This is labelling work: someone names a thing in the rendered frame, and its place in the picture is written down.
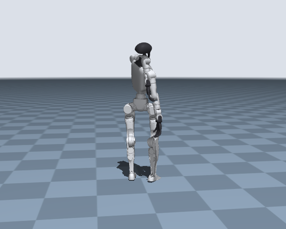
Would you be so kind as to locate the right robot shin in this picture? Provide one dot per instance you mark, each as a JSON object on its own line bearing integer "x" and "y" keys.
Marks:
{"x": 153, "y": 156}

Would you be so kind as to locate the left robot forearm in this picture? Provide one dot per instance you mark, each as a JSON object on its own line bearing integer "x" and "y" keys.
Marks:
{"x": 146, "y": 68}

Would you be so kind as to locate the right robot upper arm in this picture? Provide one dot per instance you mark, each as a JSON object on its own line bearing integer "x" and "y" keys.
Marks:
{"x": 151, "y": 76}

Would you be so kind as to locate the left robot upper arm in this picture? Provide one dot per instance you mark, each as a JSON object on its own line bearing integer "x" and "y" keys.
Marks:
{"x": 136, "y": 57}

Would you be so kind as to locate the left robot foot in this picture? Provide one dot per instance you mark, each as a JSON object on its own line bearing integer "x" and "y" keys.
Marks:
{"x": 132, "y": 176}

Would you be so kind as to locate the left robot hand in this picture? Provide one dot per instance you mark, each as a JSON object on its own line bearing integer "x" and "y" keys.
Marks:
{"x": 148, "y": 90}

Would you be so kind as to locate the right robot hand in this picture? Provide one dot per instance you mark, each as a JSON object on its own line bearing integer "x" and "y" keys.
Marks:
{"x": 158, "y": 127}

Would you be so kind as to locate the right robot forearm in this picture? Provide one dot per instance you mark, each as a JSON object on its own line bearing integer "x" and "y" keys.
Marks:
{"x": 157, "y": 109}

